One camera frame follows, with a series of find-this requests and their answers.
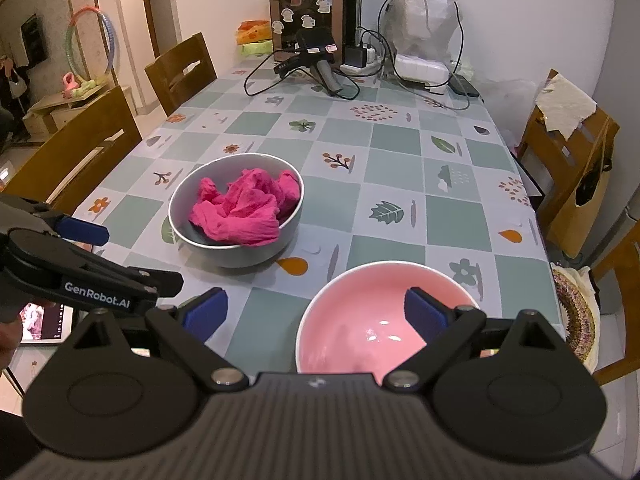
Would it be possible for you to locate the black cable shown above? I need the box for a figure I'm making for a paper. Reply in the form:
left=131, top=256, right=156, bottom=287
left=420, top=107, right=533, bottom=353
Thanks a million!
left=243, top=50, right=362, bottom=102

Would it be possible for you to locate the wooden chair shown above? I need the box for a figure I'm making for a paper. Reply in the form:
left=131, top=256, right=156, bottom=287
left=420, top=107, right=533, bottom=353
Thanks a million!
left=515, top=69, right=621, bottom=233
left=144, top=32, right=219, bottom=117
left=0, top=85, right=144, bottom=216

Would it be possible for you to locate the grey bowl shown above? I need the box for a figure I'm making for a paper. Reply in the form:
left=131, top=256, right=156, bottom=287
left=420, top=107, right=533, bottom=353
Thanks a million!
left=167, top=152, right=305, bottom=268

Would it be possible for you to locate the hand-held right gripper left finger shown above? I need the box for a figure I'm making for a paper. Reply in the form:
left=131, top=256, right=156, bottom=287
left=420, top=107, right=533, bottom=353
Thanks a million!
left=60, top=287, right=251, bottom=393

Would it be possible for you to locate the dark phone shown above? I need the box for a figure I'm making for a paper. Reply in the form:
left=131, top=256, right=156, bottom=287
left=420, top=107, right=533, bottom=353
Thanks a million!
left=448, top=74, right=482, bottom=98

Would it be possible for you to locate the white power strip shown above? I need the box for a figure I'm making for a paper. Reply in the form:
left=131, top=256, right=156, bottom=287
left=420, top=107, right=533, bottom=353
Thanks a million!
left=340, top=42, right=383, bottom=77

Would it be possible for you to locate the beige low cabinet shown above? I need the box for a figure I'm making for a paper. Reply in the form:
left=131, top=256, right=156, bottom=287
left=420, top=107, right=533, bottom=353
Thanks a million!
left=22, top=85, right=136, bottom=136

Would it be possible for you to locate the wall television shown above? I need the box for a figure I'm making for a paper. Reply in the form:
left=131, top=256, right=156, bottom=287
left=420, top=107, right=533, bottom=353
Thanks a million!
left=21, top=14, right=48, bottom=67

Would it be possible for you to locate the checkered leaf-print tablecloth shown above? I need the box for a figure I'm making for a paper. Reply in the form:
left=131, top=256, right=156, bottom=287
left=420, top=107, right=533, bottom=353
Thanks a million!
left=65, top=57, right=568, bottom=376

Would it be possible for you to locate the metallic cabinet appliance with stickers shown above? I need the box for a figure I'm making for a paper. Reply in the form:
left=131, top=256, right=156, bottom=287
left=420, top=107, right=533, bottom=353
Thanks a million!
left=267, top=0, right=364, bottom=63

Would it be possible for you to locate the white box appliance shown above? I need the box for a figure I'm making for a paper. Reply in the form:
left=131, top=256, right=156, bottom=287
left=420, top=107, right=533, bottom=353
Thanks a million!
left=395, top=54, right=449, bottom=88

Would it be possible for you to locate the plastic-wrapped white item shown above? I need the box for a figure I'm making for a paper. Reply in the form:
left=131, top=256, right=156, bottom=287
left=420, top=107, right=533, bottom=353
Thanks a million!
left=380, top=0, right=463, bottom=58

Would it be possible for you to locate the colourful hula hoop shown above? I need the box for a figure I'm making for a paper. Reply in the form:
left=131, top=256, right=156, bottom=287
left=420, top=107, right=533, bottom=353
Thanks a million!
left=65, top=6, right=121, bottom=86

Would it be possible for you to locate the white crumpled paper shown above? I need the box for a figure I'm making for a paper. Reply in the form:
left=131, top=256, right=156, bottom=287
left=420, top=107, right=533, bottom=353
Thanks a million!
left=536, top=74, right=598, bottom=141

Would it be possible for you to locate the pink cloth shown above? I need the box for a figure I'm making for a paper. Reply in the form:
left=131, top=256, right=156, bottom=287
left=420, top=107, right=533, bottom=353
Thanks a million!
left=188, top=167, right=302, bottom=247

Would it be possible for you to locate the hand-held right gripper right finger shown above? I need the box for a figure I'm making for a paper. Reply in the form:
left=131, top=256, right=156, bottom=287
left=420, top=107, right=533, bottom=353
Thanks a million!
left=382, top=287, right=568, bottom=393

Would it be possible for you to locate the brown paper bag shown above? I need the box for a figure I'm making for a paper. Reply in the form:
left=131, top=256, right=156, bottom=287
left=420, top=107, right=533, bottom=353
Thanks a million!
left=547, top=120, right=615, bottom=260

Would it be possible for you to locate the woven round cushion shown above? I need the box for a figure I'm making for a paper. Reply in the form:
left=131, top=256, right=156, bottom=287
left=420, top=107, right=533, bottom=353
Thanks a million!
left=550, top=262, right=601, bottom=376

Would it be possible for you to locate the pale green toy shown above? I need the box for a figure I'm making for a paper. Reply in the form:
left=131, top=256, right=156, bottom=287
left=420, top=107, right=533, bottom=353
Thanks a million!
left=72, top=79, right=113, bottom=100

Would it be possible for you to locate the pink bowl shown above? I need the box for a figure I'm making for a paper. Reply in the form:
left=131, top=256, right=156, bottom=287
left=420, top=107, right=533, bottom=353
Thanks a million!
left=295, top=260, right=482, bottom=386

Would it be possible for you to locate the tablet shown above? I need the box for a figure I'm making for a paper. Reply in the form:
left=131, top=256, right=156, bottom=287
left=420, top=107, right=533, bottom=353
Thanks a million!
left=17, top=302, right=76, bottom=345

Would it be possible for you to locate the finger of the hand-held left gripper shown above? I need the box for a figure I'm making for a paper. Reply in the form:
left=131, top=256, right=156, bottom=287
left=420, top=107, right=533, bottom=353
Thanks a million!
left=6, top=226, right=185, bottom=318
left=30, top=201, right=110, bottom=247

